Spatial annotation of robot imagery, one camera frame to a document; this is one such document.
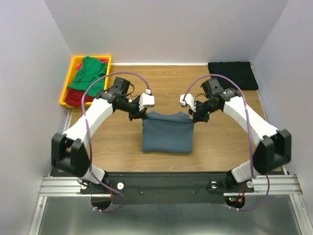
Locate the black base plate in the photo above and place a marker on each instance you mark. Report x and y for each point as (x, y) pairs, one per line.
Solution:
(134, 188)

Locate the aluminium frame rail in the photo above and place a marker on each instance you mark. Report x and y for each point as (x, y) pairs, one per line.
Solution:
(273, 208)

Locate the blue-grey t-shirt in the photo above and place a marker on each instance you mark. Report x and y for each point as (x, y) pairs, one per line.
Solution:
(167, 133)

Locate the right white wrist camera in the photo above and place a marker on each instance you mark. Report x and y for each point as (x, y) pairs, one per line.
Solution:
(188, 100)

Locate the folded black t-shirt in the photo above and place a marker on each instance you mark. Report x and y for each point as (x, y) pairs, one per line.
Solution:
(239, 72)

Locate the green t-shirt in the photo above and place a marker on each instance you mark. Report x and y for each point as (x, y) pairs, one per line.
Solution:
(91, 70)

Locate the dark red t-shirt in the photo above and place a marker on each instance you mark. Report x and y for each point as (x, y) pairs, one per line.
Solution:
(73, 98)

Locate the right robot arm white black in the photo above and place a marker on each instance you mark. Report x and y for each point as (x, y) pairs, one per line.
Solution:
(269, 147)

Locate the electronics board with leds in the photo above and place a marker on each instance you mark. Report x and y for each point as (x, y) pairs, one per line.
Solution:
(235, 201)

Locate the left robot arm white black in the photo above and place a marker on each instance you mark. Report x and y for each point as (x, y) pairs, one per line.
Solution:
(71, 151)

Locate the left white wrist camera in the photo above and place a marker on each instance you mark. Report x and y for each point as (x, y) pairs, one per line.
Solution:
(146, 100)

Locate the pink t-shirt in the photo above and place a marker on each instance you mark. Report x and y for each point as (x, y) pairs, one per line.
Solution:
(100, 59)

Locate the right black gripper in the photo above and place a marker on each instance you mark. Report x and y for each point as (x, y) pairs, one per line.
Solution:
(197, 116)

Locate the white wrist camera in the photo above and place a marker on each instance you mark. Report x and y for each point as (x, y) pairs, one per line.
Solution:
(146, 100)
(188, 100)

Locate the yellow plastic tray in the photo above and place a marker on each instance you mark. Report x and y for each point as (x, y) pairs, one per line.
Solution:
(72, 72)

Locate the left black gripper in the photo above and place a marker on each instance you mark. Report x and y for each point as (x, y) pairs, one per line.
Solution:
(137, 114)

